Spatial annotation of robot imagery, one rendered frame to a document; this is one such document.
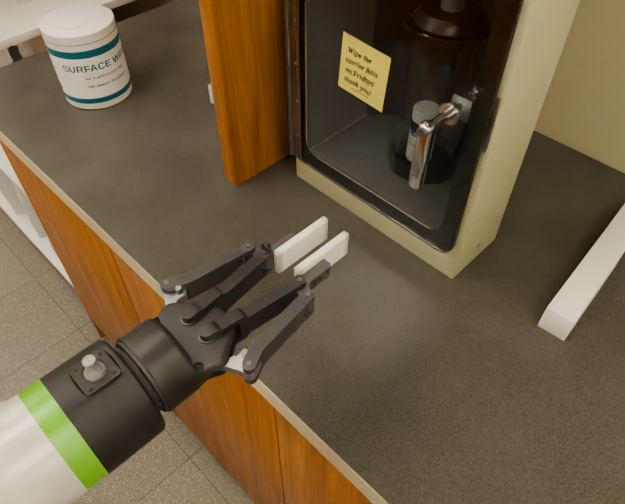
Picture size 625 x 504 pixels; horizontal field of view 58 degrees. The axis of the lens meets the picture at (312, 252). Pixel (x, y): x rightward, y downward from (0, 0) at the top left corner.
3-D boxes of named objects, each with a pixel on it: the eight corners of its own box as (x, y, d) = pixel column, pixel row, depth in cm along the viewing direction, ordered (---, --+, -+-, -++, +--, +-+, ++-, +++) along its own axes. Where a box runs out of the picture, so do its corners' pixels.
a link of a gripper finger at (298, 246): (278, 274, 56) (273, 270, 56) (327, 238, 59) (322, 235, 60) (277, 255, 54) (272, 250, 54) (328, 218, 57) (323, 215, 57)
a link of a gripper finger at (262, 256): (195, 346, 51) (184, 338, 52) (275, 271, 57) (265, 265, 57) (189, 322, 48) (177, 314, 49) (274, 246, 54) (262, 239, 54)
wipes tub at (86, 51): (110, 67, 118) (89, -5, 107) (145, 91, 112) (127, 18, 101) (53, 91, 112) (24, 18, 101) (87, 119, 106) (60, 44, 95)
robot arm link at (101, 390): (66, 417, 50) (123, 493, 46) (16, 348, 41) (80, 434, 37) (125, 374, 53) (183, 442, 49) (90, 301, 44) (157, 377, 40)
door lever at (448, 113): (445, 174, 68) (428, 164, 69) (462, 108, 61) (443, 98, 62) (418, 195, 66) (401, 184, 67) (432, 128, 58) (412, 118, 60)
